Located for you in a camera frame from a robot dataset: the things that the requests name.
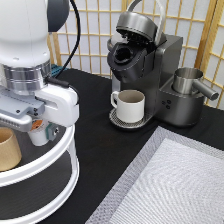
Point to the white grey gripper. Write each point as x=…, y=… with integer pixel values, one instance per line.
x=58, y=105

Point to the white coffee pod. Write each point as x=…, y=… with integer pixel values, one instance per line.
x=37, y=133

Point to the grey pod coffee machine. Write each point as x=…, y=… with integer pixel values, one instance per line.
x=145, y=59

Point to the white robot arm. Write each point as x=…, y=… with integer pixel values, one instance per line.
x=25, y=65

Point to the white two-tier round shelf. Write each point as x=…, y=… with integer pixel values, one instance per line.
x=42, y=182

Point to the white ceramic mug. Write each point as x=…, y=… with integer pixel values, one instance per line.
x=129, y=105

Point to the grey woven placemat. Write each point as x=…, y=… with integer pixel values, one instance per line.
x=172, y=180

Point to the steel milk frother jug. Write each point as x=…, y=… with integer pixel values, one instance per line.
x=188, y=81

